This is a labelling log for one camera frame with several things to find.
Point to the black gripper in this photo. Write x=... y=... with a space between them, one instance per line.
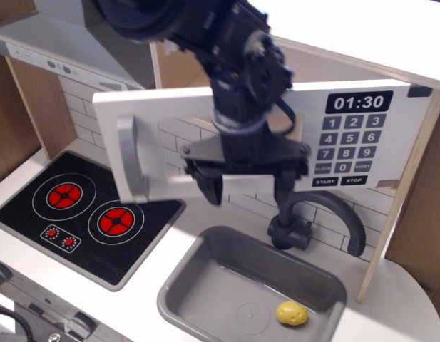
x=261 y=153

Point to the white toy microwave door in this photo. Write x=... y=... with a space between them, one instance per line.
x=357 y=132

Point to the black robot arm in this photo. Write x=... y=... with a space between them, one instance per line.
x=247 y=73

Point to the dark grey toy faucet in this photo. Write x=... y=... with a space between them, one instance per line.
x=288 y=229

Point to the grey toy sink basin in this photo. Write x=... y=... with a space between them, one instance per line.
x=228 y=285

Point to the yellow toy potato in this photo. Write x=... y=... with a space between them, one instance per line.
x=291 y=313

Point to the black toy stovetop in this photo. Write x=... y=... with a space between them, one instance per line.
x=71 y=212

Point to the grey oven control panel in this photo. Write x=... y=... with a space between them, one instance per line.
x=50 y=317

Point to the grey range hood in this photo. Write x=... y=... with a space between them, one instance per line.
x=71 y=39

